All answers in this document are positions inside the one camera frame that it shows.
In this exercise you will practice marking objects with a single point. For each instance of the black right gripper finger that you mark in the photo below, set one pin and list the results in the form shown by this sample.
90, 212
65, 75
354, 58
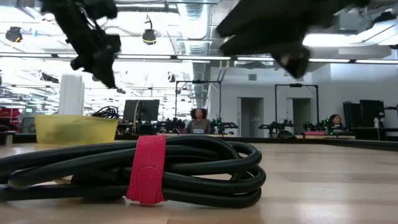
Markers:
303, 56
264, 43

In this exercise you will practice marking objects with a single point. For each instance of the pink box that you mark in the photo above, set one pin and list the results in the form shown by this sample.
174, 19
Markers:
314, 132

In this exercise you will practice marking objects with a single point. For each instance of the white bottle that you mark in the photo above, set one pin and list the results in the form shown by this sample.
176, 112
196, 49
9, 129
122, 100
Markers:
376, 123

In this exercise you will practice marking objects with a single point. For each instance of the person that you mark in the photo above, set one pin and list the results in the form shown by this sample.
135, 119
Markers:
335, 119
199, 123

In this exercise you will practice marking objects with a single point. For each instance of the black background station frame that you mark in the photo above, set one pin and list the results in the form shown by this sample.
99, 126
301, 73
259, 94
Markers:
295, 85
199, 81

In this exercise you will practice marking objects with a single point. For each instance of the black background robot arm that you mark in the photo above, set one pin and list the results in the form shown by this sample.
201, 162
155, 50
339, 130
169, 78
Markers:
273, 126
222, 125
171, 124
315, 125

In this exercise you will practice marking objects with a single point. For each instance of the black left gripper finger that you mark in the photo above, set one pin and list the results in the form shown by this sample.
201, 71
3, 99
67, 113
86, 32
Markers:
105, 76

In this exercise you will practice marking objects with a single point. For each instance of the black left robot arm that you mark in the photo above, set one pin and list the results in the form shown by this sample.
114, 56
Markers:
68, 9

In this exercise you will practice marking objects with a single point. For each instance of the yellow translucent plastic bin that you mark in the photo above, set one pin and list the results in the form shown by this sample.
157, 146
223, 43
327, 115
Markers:
74, 129

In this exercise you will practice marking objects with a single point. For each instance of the silver ventilation duct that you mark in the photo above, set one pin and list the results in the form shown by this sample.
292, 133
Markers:
197, 25

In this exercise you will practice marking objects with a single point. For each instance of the black hanging ceiling camera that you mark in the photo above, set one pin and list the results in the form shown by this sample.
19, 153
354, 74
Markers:
149, 35
14, 34

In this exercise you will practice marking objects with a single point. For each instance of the rack with red bins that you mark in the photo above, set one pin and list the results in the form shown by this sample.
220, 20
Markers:
9, 118

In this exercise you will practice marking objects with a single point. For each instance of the black monitor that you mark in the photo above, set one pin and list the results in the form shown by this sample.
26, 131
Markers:
146, 110

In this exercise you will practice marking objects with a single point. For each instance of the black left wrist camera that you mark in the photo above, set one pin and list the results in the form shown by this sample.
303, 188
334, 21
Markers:
113, 43

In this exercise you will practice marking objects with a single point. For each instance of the black equipment cases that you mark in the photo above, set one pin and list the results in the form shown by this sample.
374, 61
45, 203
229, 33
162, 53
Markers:
370, 112

